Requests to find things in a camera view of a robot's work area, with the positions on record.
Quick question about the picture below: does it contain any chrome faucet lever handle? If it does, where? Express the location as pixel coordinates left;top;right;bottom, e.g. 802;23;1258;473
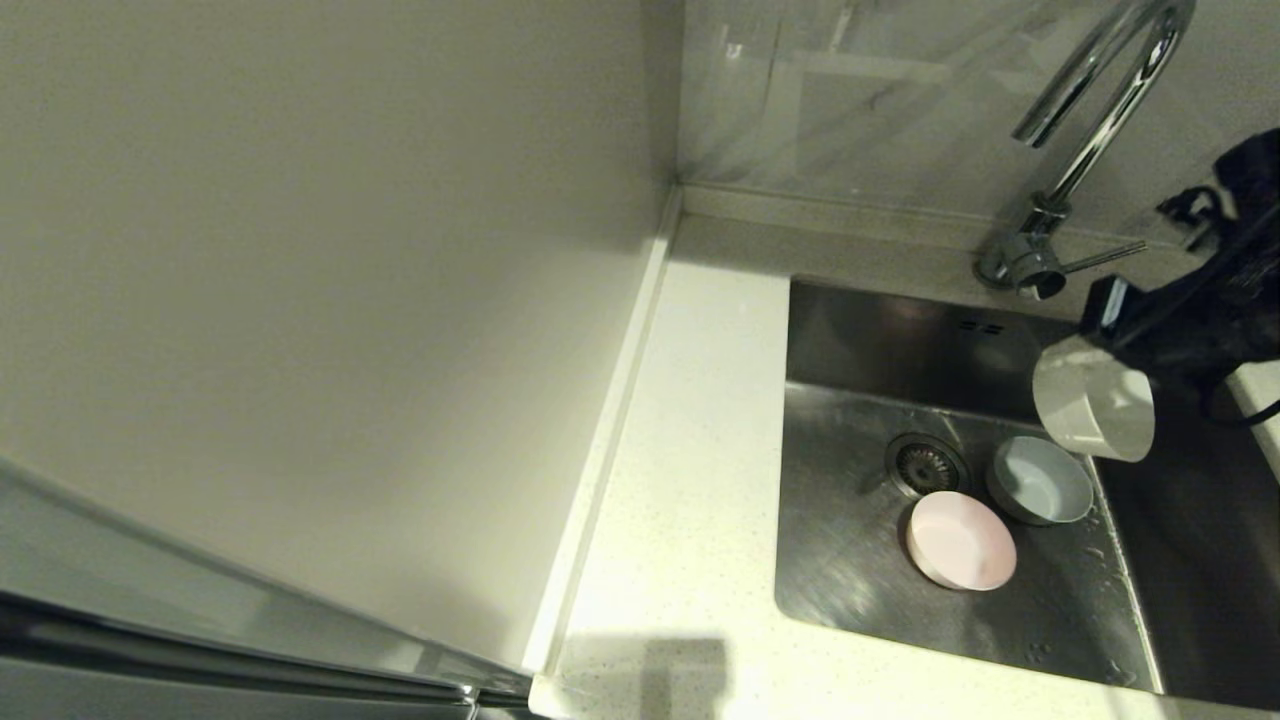
1060;239;1148;276

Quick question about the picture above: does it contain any white bowl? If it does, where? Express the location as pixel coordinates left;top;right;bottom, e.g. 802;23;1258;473
1032;335;1156;463

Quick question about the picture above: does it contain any blue-grey bowl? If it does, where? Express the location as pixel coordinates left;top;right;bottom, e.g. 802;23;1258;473
986;436;1095;527

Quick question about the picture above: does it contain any pink bowl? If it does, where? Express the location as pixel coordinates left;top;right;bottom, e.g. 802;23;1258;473
905;490;1019;592

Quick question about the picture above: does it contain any stainless steel sink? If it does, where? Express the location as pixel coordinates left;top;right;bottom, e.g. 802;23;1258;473
772;275;1280;713

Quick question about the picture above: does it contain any chrome gooseneck faucet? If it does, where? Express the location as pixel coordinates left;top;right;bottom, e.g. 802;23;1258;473
974;0;1197;302

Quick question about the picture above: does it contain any round metal drain strainer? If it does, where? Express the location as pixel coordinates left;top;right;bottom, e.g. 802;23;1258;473
884;432;971;501

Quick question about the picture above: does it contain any white cabinet side panel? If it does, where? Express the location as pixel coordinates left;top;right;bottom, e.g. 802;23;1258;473
0;0;683;673

